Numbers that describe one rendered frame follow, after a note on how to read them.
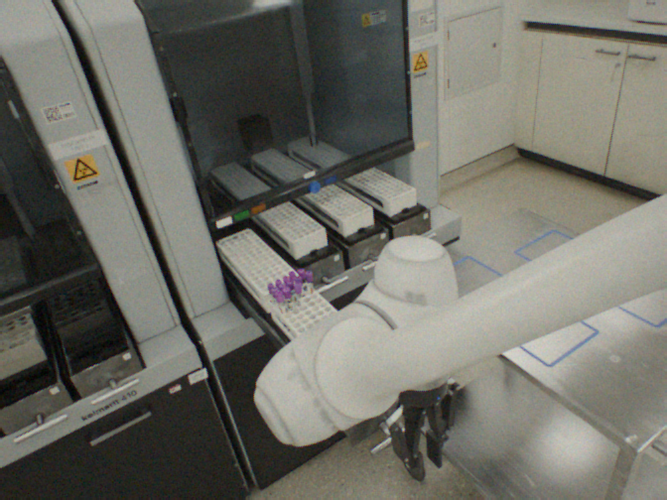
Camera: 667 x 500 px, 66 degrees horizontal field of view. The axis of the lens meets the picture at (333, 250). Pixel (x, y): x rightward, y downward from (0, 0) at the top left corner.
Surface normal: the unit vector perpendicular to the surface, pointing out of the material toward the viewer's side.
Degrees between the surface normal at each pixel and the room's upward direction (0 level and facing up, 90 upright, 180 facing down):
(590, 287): 70
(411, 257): 7
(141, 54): 90
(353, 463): 0
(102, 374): 90
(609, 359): 0
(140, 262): 90
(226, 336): 90
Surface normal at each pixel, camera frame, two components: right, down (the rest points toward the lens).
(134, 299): 0.53, 0.42
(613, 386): -0.12, -0.82
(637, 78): -0.84, 0.39
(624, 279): -0.30, 0.43
